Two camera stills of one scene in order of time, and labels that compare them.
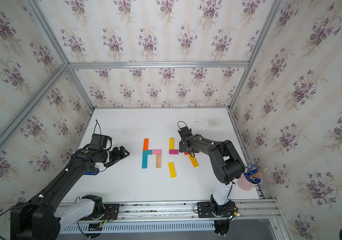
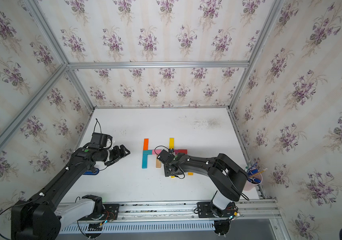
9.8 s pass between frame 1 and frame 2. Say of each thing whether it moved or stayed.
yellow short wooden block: stayed
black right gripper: moved
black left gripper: stayed
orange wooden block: stayed
